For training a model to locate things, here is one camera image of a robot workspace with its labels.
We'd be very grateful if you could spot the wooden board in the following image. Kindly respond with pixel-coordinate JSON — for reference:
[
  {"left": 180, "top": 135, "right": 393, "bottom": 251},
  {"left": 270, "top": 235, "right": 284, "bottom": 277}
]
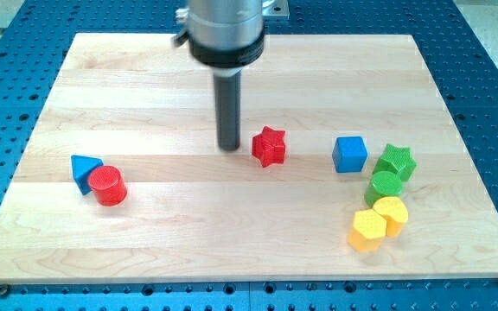
[{"left": 0, "top": 33, "right": 498, "bottom": 284}]

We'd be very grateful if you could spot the blue triangle block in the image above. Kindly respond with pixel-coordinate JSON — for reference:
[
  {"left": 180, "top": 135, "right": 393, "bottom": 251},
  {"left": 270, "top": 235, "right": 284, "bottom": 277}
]
[{"left": 71, "top": 155, "right": 103, "bottom": 195}]

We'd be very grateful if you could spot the blue cube block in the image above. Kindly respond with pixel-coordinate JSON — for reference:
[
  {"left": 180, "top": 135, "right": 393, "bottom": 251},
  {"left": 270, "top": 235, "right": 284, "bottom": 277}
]
[{"left": 332, "top": 136, "right": 368, "bottom": 173}]

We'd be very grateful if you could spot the red cylinder block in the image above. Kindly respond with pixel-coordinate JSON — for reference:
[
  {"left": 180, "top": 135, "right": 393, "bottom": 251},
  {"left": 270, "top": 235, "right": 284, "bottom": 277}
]
[{"left": 87, "top": 165, "right": 127, "bottom": 206}]

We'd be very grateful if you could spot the yellow hexagon block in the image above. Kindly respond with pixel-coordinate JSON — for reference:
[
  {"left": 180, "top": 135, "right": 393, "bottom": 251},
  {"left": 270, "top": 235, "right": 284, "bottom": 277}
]
[{"left": 347, "top": 209, "right": 387, "bottom": 252}]

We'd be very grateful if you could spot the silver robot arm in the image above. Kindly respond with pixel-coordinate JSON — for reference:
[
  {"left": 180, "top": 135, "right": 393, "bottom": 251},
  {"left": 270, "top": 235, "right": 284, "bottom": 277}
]
[{"left": 172, "top": 0, "right": 290, "bottom": 151}]

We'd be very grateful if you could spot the red star block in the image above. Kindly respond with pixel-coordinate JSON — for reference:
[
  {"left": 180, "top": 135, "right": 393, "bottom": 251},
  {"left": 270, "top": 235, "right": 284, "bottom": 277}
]
[{"left": 252, "top": 126, "right": 286, "bottom": 168}]

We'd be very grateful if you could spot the green star block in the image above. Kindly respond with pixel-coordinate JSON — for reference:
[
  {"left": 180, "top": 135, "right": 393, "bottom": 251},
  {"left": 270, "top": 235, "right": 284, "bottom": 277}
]
[{"left": 373, "top": 143, "right": 417, "bottom": 182}]

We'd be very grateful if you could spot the blue perforated metal table plate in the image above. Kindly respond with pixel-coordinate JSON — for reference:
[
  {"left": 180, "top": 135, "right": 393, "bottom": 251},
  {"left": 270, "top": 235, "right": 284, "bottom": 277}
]
[{"left": 0, "top": 1, "right": 498, "bottom": 310}]

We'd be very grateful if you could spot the green cylinder block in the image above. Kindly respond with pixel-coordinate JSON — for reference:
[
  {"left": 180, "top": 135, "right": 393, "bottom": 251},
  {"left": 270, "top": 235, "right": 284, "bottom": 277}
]
[{"left": 364, "top": 171, "right": 403, "bottom": 207}]

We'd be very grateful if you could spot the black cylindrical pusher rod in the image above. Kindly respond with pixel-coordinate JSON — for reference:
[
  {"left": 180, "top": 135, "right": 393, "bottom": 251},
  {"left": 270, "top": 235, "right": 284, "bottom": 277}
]
[{"left": 214, "top": 72, "right": 241, "bottom": 151}]

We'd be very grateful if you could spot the yellow pac-man shaped block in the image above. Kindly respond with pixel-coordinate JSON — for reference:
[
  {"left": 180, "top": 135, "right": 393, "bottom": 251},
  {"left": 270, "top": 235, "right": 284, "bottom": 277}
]
[{"left": 373, "top": 196, "right": 409, "bottom": 238}]

